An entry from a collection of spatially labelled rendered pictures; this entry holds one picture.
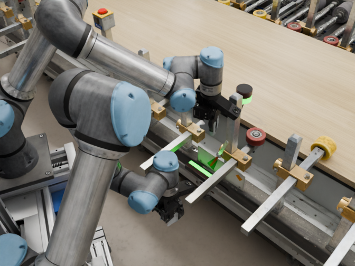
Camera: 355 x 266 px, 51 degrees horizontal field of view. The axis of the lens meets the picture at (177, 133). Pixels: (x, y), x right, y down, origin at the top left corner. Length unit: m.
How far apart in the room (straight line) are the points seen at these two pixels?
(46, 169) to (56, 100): 0.59
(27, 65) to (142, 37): 1.07
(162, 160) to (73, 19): 0.45
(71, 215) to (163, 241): 1.55
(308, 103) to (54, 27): 1.17
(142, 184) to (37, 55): 0.49
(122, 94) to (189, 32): 1.54
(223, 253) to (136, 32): 1.37
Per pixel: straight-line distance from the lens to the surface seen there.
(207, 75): 1.19
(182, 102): 1.06
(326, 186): 1.66
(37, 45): 1.18
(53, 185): 1.42
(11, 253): 0.90
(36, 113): 3.27
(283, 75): 1.91
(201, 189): 1.41
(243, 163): 1.49
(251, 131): 1.57
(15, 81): 1.29
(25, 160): 1.34
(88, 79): 0.75
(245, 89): 1.36
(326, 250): 1.55
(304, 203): 1.74
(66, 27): 0.99
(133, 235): 2.33
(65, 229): 0.79
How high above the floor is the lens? 2.00
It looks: 45 degrees down
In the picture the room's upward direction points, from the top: 3 degrees counter-clockwise
